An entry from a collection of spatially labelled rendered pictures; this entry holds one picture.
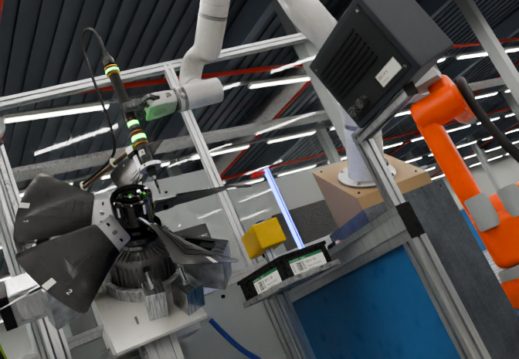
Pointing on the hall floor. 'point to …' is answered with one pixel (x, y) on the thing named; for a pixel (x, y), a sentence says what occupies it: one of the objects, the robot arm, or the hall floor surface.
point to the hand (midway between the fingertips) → (128, 111)
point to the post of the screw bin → (293, 326)
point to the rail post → (446, 299)
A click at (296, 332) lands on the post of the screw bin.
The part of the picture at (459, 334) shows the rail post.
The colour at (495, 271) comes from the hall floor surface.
